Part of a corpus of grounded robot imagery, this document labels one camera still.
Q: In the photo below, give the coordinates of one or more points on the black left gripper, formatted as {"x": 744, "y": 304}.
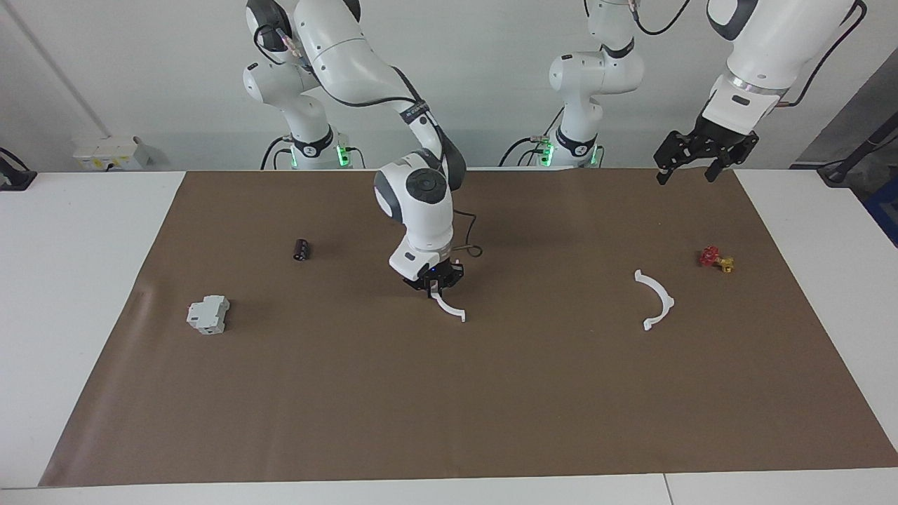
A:
{"x": 722, "y": 140}

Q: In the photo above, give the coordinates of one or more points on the white power strip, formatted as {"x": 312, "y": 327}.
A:
{"x": 109, "y": 153}

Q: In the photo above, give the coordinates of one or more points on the black stand leg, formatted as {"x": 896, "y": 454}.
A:
{"x": 852, "y": 158}

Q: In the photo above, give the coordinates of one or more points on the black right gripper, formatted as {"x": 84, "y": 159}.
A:
{"x": 438, "y": 273}

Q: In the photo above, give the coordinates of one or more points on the brown paper mat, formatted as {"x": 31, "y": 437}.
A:
{"x": 449, "y": 393}

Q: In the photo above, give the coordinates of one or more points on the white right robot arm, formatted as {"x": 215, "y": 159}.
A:
{"x": 351, "y": 56}

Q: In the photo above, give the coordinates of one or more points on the red and yellow valve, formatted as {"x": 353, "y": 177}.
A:
{"x": 711, "y": 257}

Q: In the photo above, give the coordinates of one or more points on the black cylindrical capacitor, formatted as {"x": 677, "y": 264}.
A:
{"x": 302, "y": 250}

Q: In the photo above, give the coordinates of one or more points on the black table clamp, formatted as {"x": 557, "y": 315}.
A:
{"x": 14, "y": 179}

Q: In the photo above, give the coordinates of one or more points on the white circuit breaker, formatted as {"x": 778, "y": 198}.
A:
{"x": 208, "y": 314}

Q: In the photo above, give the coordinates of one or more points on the blue box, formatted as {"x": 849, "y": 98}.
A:
{"x": 885, "y": 210}

